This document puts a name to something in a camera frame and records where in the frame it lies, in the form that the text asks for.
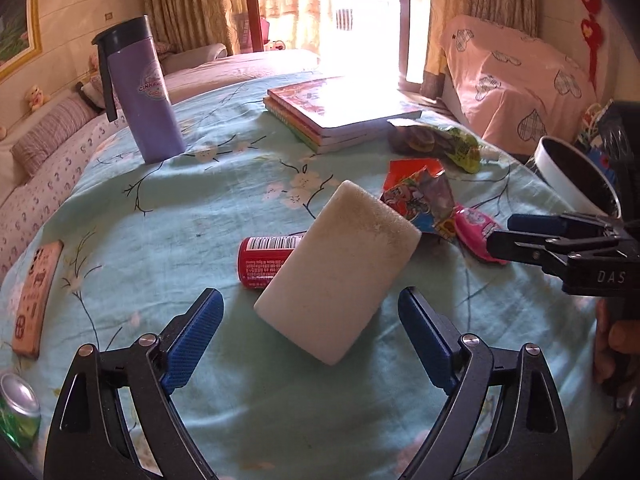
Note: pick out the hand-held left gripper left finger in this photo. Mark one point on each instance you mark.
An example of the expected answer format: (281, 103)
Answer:
(195, 345)

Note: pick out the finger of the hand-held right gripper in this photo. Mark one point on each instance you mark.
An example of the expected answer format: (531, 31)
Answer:
(530, 222)
(515, 247)

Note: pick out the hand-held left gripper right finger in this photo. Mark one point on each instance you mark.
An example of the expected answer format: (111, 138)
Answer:
(425, 345)

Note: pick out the pink snack wrapper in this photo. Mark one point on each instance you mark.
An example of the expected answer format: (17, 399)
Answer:
(472, 227)

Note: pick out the white black bowl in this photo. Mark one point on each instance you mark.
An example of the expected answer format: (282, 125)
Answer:
(565, 170)

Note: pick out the white sponge block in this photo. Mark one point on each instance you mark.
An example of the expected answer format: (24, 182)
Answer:
(335, 270)

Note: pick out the person's right hand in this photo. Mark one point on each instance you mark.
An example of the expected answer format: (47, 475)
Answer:
(625, 337)

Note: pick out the red soda can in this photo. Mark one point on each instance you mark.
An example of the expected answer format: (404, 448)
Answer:
(260, 260)

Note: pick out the colourful foil snack wrapper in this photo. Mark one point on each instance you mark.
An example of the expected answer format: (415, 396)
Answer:
(420, 195)

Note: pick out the green snack bag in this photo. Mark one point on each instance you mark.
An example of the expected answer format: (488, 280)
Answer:
(450, 142)

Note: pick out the armchair with pink cover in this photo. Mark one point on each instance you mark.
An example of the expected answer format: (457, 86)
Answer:
(515, 80)

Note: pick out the green soda can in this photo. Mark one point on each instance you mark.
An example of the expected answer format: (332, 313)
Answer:
(17, 410)

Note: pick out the picture book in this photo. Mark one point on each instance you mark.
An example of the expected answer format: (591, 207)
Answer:
(321, 141)
(320, 149)

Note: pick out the stack of books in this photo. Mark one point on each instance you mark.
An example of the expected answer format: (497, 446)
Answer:
(340, 105)

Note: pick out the purple tumbler with black lid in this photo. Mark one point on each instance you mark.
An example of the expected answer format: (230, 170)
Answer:
(150, 110)

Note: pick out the large striped pillow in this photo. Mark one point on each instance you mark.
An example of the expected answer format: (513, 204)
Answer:
(55, 130)

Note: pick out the dark slatted rack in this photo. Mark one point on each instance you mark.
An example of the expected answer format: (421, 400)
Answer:
(344, 19)

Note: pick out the pink and white plush bear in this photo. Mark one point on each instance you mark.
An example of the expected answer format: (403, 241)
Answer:
(36, 97)

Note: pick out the small plush toy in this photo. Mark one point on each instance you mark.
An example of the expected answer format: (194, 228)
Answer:
(95, 62)

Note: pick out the sheer balcony curtain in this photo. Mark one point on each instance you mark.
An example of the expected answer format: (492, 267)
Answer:
(295, 5)

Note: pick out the magenta bag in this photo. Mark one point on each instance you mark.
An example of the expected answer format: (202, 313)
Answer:
(264, 30)

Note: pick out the framed landscape painting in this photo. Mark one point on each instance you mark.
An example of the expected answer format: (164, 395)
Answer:
(12, 25)

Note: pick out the red wall decoration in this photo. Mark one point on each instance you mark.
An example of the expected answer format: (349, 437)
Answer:
(592, 35)

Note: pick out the wooden door frame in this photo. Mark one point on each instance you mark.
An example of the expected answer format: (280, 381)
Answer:
(252, 10)

